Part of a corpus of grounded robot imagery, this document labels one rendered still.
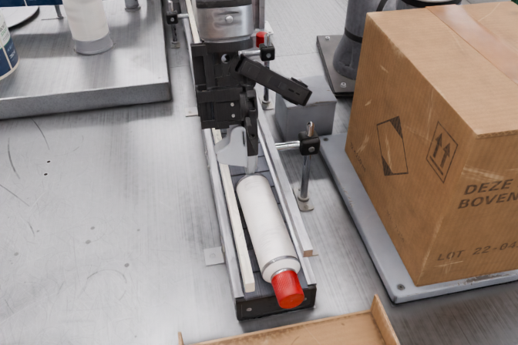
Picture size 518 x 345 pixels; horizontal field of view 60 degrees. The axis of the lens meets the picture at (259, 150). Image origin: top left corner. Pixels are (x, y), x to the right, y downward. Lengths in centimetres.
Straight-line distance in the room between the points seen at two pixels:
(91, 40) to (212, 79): 56
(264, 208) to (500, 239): 31
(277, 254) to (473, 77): 32
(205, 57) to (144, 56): 50
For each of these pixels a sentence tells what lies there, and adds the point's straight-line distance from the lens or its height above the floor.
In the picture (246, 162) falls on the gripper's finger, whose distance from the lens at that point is 66.
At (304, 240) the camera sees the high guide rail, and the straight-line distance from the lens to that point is 55.
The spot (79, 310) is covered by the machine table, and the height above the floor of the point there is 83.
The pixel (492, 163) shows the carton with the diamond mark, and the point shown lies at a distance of 54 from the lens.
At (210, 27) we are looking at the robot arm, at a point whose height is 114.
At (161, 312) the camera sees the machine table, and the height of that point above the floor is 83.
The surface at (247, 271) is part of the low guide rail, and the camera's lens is 58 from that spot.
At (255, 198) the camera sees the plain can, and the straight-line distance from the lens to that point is 64.
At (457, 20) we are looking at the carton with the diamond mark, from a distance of 73.
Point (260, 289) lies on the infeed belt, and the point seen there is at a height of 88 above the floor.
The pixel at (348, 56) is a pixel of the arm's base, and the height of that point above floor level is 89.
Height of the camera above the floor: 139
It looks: 40 degrees down
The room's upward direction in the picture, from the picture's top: straight up
